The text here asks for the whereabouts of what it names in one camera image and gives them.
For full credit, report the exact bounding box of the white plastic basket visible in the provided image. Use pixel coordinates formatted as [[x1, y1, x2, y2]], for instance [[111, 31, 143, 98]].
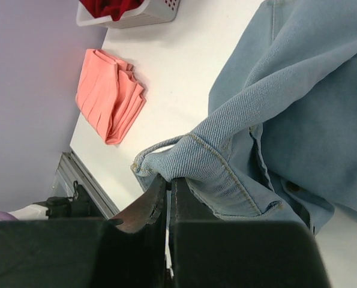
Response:
[[76, 0, 180, 29]]

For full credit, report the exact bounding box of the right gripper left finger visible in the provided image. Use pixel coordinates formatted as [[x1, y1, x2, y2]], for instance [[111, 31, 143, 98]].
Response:
[[0, 176, 167, 287]]

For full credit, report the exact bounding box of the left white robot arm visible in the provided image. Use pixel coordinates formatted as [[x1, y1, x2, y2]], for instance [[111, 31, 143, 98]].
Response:
[[9, 196, 93, 220]]

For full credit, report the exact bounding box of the light blue denim skirt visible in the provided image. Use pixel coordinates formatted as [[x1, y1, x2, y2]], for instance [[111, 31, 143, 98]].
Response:
[[132, 1, 357, 233]]

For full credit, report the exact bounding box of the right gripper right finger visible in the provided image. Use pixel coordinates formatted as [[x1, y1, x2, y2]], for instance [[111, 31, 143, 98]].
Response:
[[171, 178, 331, 288]]

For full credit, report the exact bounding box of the red skirt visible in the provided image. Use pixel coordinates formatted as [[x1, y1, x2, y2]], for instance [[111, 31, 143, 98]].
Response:
[[80, 0, 144, 21]]

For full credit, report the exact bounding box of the pink pleated skirt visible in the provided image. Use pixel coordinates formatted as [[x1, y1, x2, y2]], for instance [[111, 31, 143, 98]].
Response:
[[76, 49, 146, 145]]

